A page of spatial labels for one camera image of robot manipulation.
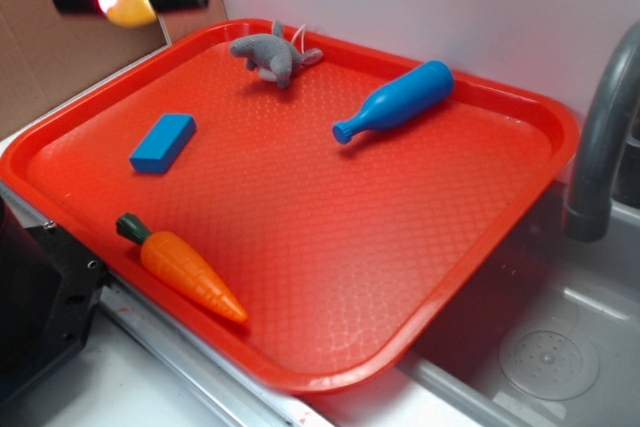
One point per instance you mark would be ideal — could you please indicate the yellow rubber duck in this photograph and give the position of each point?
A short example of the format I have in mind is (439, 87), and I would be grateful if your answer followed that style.
(131, 13)

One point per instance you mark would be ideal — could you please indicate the brown cardboard panel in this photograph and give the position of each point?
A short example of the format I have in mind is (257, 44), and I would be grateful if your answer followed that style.
(48, 58)

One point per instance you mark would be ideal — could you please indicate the grey plush mouse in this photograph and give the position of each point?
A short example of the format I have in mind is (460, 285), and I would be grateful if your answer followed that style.
(276, 58)

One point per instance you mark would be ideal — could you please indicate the blue rectangular block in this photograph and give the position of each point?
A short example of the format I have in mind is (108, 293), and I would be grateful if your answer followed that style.
(163, 143)

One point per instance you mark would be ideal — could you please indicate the blue toy bottle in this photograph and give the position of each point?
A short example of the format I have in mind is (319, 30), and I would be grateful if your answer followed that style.
(399, 101)

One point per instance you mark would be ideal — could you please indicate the orange toy carrot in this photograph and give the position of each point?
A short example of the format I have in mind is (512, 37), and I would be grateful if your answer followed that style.
(174, 262)

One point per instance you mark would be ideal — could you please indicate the grey toy faucet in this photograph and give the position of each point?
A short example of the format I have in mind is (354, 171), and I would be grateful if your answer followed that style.
(606, 167)

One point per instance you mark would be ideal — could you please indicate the grey toy sink basin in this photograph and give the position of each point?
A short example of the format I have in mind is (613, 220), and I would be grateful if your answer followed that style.
(546, 332)

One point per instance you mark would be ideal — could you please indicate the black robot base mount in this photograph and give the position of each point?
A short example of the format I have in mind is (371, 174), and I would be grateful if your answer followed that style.
(50, 287)

